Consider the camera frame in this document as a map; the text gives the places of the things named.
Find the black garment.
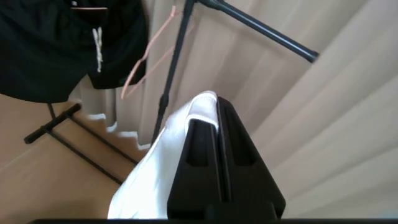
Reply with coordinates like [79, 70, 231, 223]
[0, 0, 149, 104]

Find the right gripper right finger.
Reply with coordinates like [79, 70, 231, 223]
[217, 96, 286, 219]

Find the black clothes rack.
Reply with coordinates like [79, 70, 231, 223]
[24, 0, 320, 186]

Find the white garment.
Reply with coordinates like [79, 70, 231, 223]
[107, 90, 219, 220]

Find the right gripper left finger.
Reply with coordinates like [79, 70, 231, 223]
[167, 119, 222, 219]

